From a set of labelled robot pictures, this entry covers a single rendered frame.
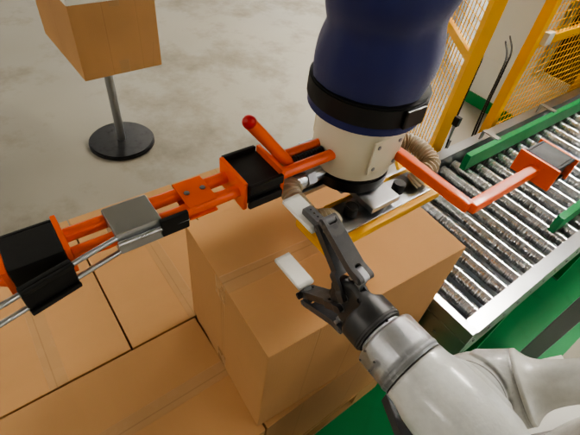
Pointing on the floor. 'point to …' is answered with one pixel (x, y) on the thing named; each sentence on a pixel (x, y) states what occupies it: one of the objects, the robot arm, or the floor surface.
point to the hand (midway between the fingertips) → (289, 234)
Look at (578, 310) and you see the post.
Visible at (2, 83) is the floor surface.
